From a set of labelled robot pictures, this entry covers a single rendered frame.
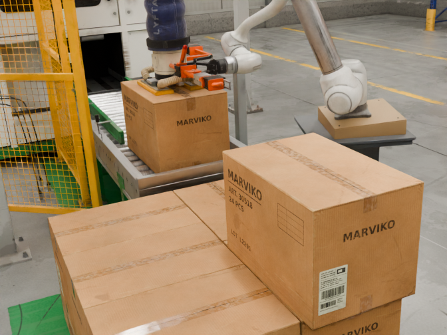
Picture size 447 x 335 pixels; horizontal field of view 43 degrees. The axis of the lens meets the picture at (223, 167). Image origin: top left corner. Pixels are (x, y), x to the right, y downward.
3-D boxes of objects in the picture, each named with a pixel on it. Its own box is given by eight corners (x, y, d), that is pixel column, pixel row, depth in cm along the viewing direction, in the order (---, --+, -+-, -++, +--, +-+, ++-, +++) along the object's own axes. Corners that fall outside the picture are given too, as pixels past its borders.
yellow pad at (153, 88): (137, 84, 321) (136, 75, 319) (153, 82, 325) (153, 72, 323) (155, 96, 292) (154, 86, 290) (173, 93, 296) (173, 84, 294)
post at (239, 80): (237, 209, 383) (231, 60, 347) (247, 207, 385) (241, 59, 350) (242, 213, 377) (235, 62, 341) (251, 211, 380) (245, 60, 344)
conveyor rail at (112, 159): (62, 112, 485) (58, 91, 479) (68, 111, 487) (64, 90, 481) (140, 215, 287) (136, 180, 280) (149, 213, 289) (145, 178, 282)
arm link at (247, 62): (236, 79, 295) (226, 64, 303) (263, 76, 301) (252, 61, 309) (239, 62, 288) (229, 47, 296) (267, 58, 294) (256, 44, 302)
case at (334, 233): (227, 246, 223) (221, 151, 209) (313, 223, 238) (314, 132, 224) (312, 331, 172) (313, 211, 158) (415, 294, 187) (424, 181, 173)
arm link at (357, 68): (369, 97, 293) (369, 54, 284) (364, 108, 278) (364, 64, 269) (338, 96, 299) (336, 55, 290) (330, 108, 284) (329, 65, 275)
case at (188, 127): (128, 147, 343) (120, 82, 329) (189, 135, 359) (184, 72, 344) (160, 179, 292) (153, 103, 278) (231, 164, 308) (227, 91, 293)
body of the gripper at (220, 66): (226, 58, 288) (209, 60, 284) (227, 75, 291) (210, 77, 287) (220, 56, 294) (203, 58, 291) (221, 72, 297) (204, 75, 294)
